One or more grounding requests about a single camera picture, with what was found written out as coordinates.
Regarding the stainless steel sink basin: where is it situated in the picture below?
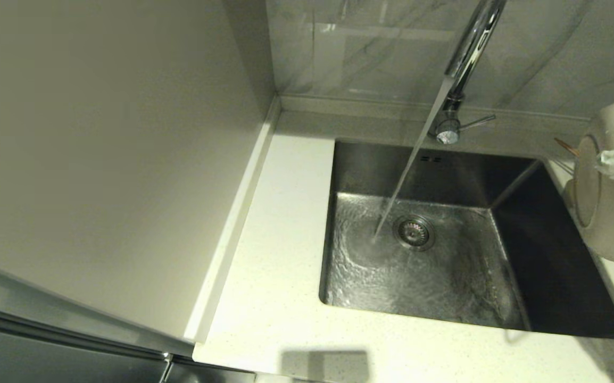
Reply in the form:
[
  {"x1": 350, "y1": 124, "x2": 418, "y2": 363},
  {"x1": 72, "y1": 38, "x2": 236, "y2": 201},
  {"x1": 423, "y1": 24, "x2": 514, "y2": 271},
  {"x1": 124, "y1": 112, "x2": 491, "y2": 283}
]
[{"x1": 319, "y1": 138, "x2": 614, "y2": 341}]

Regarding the stainless steel appliance front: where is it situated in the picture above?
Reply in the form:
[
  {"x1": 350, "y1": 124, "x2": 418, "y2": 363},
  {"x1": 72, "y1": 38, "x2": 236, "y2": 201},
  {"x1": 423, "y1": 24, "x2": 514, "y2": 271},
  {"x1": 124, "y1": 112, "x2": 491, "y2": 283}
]
[{"x1": 0, "y1": 303, "x2": 257, "y2": 383}]

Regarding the chrome kitchen faucet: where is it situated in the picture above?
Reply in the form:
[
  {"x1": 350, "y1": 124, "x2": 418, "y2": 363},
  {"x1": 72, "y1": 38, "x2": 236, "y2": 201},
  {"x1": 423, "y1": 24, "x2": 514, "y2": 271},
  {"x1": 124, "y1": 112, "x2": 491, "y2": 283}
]
[{"x1": 428, "y1": 0, "x2": 508, "y2": 145}]

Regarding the round metal drain strainer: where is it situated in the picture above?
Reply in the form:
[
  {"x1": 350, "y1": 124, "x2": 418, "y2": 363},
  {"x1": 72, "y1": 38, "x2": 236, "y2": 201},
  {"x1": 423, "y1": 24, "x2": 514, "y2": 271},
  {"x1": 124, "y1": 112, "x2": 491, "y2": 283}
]
[{"x1": 393, "y1": 214, "x2": 437, "y2": 252}]

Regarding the chrome faucet lever handle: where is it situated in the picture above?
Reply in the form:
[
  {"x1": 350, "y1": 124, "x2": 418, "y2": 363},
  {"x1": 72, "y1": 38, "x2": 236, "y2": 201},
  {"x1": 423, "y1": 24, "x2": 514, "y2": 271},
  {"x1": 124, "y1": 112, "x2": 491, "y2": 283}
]
[{"x1": 459, "y1": 114, "x2": 497, "y2": 132}]

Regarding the grey cabinet side panel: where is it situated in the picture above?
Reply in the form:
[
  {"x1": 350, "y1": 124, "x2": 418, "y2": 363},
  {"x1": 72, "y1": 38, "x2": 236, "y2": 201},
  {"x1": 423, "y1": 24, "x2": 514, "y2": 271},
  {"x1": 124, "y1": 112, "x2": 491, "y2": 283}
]
[{"x1": 0, "y1": 0, "x2": 277, "y2": 357}]

